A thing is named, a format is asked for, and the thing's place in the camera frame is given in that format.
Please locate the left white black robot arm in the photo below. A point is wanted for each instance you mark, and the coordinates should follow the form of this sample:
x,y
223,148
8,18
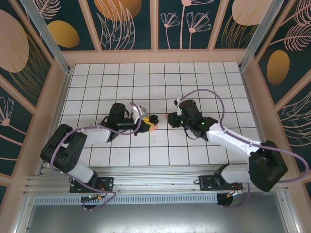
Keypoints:
x,y
97,133

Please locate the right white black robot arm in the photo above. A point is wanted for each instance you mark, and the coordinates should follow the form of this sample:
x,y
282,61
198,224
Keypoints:
x,y
230,138

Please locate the grey metal sheet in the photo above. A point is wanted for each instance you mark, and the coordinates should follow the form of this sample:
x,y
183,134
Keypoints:
x,y
155,218

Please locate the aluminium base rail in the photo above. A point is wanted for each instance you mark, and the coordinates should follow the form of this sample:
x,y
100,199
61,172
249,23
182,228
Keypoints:
x,y
155,179

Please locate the aluminium side rail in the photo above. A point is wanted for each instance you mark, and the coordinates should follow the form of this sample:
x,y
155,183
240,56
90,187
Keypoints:
x,y
250,97
62,97

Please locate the aluminium frame post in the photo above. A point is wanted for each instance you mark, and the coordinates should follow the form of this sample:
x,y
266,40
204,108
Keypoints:
x,y
261,36
49,38

